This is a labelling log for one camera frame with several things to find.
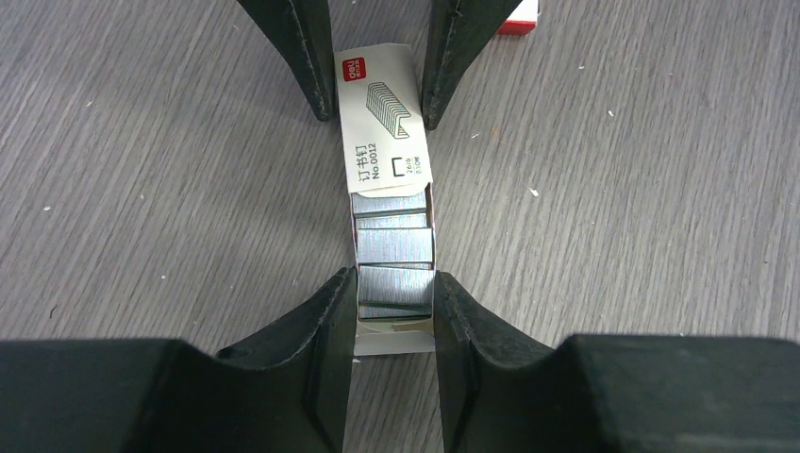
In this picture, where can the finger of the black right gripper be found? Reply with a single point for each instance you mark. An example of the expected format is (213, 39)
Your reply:
(300, 31)
(457, 33)

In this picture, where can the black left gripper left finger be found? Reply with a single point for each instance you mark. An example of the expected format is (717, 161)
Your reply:
(282, 389)

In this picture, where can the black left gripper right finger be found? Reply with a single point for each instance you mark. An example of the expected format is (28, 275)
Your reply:
(502, 391)

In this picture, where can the red white staple box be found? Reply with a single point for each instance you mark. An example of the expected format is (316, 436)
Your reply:
(522, 20)

